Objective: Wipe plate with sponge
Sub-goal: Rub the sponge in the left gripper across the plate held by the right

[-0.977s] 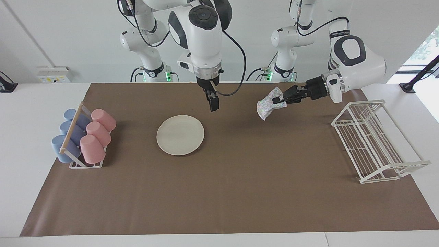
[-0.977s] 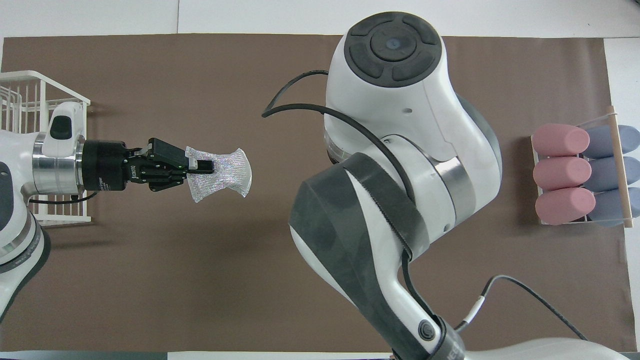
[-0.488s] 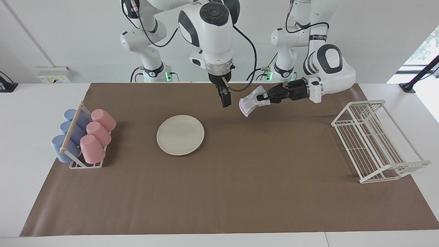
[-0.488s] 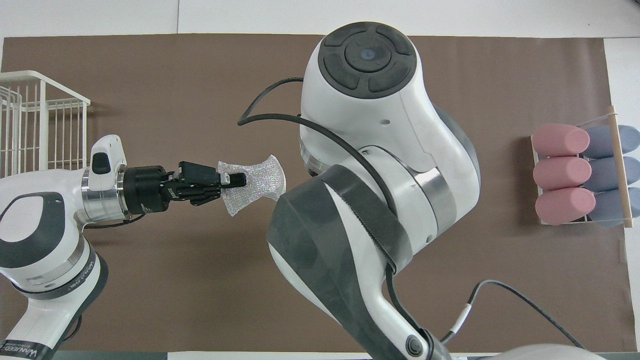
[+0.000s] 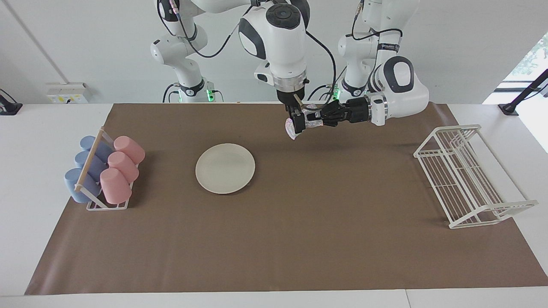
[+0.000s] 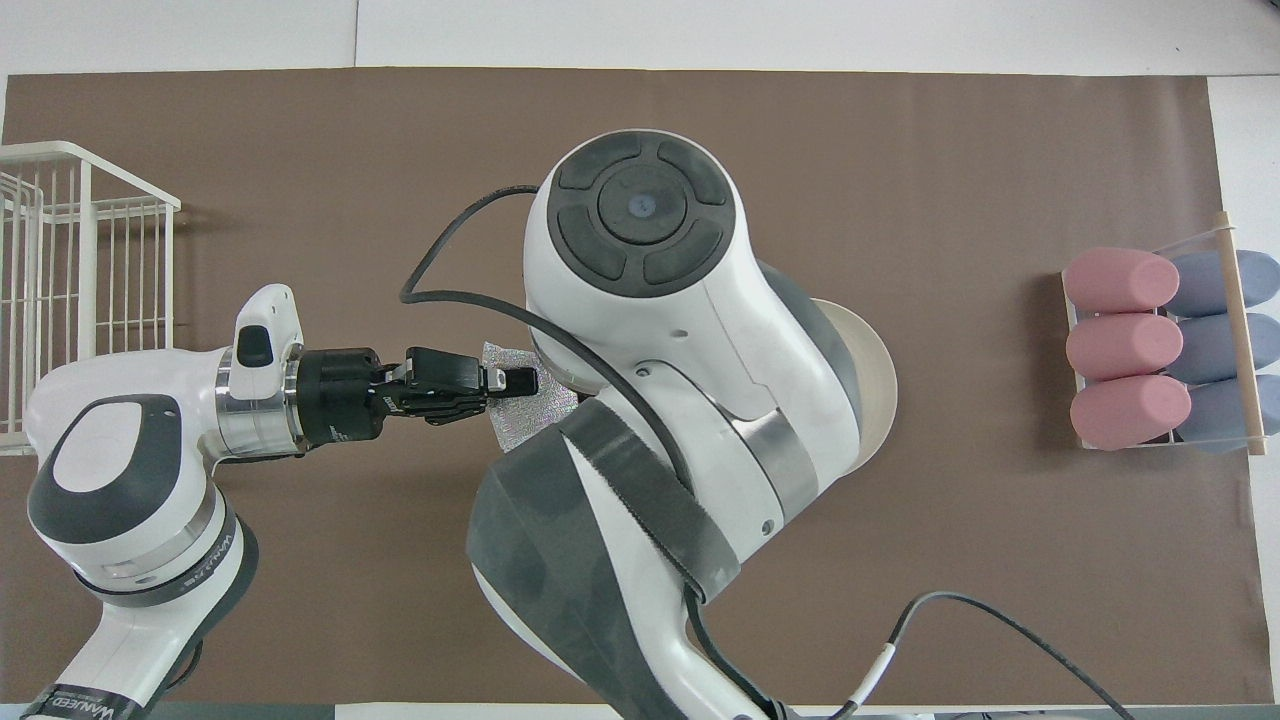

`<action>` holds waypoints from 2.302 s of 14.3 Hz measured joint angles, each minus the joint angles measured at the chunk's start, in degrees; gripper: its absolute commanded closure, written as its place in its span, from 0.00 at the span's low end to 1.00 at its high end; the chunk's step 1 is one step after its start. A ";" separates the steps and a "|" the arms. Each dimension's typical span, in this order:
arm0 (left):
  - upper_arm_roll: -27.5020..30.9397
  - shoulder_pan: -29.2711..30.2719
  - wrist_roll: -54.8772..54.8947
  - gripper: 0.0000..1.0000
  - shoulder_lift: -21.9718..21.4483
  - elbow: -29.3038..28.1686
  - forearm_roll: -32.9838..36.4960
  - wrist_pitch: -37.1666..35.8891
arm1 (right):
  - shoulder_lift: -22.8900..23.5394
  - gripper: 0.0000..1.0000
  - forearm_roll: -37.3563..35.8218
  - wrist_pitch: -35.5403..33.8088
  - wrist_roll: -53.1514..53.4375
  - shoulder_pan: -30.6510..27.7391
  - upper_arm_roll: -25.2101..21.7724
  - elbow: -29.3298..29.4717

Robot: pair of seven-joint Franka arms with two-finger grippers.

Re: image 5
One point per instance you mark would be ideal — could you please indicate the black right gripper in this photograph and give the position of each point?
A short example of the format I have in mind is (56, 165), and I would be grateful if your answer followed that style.
(291, 99)

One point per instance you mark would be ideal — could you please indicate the pink plastic cup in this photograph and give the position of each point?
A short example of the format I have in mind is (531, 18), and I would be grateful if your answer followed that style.
(124, 166)
(130, 149)
(115, 186)

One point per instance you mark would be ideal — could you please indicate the brown paper table mat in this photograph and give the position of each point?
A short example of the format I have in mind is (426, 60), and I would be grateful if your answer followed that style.
(299, 239)

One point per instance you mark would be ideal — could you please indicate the black stand with pole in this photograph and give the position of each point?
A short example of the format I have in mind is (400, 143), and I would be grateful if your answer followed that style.
(509, 108)

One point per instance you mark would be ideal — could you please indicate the clear plastic packet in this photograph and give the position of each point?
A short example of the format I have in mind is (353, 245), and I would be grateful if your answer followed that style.
(311, 124)

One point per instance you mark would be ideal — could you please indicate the cream round plate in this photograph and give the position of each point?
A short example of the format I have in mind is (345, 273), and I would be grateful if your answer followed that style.
(225, 168)

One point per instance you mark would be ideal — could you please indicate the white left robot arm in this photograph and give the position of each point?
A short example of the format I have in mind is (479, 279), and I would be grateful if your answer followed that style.
(402, 85)

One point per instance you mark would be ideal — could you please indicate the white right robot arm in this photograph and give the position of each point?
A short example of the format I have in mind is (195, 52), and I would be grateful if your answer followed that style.
(278, 42)

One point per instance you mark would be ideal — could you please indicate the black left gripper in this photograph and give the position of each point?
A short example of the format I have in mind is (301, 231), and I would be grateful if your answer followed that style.
(349, 112)

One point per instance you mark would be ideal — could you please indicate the white wall power outlet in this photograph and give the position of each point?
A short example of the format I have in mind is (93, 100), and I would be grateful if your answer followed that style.
(66, 92)

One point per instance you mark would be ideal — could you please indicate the blue plastic cup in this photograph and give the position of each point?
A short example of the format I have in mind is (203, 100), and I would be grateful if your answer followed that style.
(102, 149)
(95, 164)
(73, 186)

